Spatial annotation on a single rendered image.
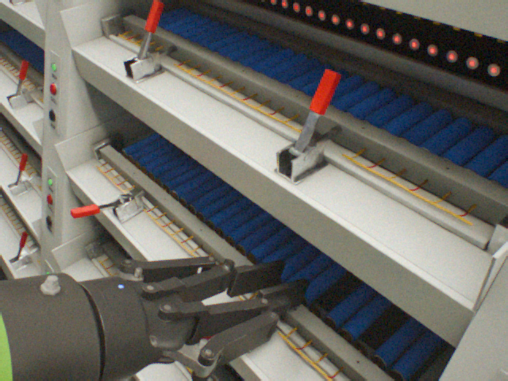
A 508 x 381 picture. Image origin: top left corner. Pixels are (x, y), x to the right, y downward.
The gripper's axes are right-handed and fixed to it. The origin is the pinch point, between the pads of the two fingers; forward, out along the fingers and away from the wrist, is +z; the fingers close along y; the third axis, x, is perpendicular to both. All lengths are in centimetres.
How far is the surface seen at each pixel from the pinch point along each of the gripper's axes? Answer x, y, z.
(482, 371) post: 8.6, 19.9, -4.3
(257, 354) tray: -6.7, 2.0, -0.5
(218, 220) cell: -1.1, -14.8, 5.7
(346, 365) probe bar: -2.7, 9.6, 2.6
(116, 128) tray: 0.3, -42.3, 5.2
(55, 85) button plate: 4.9, -46.8, -4.0
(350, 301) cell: 0.3, 5.1, 7.6
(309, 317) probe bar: -1.8, 3.6, 3.3
